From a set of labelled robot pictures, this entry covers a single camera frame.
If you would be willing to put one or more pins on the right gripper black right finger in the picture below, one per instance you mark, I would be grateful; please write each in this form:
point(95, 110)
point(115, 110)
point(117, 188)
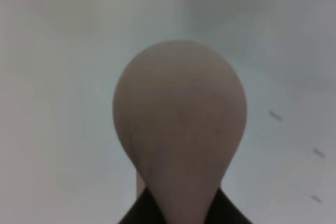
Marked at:
point(223, 211)

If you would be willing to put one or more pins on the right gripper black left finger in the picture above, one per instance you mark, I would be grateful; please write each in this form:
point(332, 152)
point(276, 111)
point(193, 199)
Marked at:
point(144, 211)

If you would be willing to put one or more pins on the pink peach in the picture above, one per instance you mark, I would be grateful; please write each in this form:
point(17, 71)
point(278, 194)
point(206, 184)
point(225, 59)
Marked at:
point(180, 113)

